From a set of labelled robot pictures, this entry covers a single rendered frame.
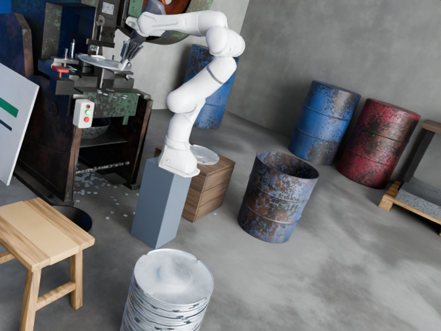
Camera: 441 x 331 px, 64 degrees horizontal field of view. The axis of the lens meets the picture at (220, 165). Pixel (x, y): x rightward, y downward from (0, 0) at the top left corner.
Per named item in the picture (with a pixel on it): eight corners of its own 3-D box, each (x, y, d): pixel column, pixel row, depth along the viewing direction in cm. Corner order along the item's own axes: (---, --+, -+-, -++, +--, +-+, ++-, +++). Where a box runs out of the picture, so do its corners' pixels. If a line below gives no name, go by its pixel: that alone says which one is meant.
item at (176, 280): (228, 280, 132) (228, 278, 132) (180, 322, 108) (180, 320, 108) (170, 241, 144) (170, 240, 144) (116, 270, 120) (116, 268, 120)
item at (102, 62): (66, 53, 193) (66, 52, 193) (109, 58, 216) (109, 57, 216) (99, 68, 180) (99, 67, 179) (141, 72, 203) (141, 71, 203)
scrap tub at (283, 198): (302, 232, 247) (328, 172, 230) (277, 253, 213) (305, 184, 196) (252, 204, 267) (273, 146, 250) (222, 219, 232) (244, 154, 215)
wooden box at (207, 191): (222, 205, 250) (235, 161, 238) (192, 223, 218) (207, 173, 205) (178, 182, 265) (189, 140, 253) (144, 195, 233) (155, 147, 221)
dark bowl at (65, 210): (102, 238, 181) (104, 227, 178) (46, 260, 156) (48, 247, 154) (68, 210, 194) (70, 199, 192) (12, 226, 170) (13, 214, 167)
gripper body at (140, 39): (138, 36, 175) (130, 50, 180) (150, 38, 182) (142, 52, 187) (130, 26, 177) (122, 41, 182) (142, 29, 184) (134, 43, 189)
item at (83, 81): (133, 88, 220) (134, 79, 218) (67, 86, 183) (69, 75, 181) (103, 74, 234) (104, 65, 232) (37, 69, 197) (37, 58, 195)
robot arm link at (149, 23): (210, 13, 163) (159, 17, 178) (186, 4, 147) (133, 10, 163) (210, 38, 165) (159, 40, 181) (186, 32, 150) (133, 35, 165)
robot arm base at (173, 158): (205, 171, 181) (212, 146, 176) (184, 179, 165) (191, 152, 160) (171, 154, 190) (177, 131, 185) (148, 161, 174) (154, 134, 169)
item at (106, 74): (130, 95, 201) (134, 71, 196) (110, 95, 189) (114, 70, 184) (102, 81, 212) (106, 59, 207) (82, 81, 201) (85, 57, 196)
